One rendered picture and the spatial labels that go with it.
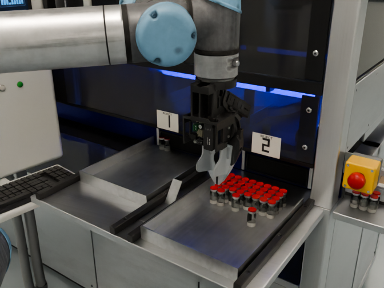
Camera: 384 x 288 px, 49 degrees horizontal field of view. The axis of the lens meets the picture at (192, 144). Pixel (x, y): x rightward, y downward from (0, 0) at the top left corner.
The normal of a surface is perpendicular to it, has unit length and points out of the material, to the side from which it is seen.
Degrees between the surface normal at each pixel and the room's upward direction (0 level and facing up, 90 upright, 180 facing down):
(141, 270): 90
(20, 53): 103
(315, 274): 90
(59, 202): 0
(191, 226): 0
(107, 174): 0
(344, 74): 90
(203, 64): 91
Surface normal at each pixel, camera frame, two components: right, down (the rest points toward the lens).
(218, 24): 0.13, 0.44
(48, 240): -0.58, 0.32
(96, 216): 0.00, -0.92
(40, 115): 0.74, 0.26
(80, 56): 0.17, 0.76
